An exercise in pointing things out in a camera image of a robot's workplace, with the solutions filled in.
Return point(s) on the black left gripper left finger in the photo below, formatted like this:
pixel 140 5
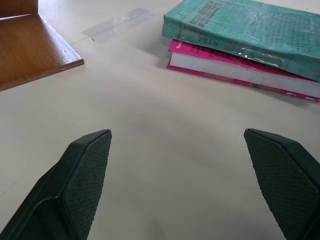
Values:
pixel 75 187

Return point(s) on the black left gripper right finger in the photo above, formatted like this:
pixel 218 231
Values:
pixel 287 185

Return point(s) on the pink magenta book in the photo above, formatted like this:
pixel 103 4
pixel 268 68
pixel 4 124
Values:
pixel 225 67

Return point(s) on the wooden bookend stand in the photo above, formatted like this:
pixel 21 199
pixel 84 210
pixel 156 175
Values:
pixel 30 47

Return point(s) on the teal green book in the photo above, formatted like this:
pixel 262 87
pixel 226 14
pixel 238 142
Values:
pixel 240 27

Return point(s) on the clear tape strip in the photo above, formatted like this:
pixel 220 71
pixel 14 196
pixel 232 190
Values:
pixel 120 23

